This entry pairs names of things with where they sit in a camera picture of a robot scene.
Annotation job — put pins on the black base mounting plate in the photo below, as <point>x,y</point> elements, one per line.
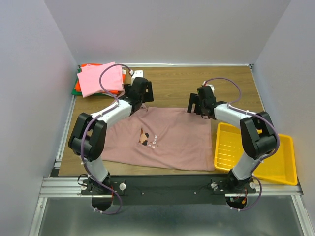
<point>124,191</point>

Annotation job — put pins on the dusty pink graphic t-shirt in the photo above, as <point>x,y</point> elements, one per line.
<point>169,138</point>

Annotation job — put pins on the folded orange t-shirt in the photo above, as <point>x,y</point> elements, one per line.
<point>89,78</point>

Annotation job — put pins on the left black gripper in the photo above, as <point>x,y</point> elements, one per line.
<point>148,91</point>

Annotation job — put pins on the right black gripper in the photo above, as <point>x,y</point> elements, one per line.
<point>194,104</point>

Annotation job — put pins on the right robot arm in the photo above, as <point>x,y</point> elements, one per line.
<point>258,135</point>

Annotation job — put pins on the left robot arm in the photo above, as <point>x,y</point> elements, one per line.
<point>88,136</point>

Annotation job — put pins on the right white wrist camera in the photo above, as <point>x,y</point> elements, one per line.
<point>209,85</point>

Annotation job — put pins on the yellow plastic tray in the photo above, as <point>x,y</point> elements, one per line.
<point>279,168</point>

